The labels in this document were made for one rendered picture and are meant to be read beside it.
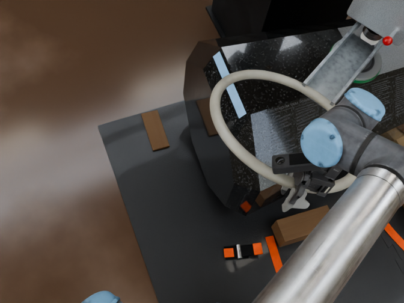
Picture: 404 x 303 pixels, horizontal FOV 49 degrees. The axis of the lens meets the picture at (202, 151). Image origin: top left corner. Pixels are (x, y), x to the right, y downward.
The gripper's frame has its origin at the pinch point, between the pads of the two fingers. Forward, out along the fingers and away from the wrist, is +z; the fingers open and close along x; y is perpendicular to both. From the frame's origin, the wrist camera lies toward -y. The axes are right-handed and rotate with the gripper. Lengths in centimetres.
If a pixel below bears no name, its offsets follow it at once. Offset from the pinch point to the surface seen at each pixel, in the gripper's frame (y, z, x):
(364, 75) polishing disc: 39, -1, 77
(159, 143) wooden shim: -26, 96, 105
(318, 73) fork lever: 12, -9, 53
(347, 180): 15.7, -8.0, 5.9
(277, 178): -5.0, -7.5, -0.7
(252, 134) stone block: 3, 27, 55
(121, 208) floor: -36, 114, 67
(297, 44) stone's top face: 14, 4, 94
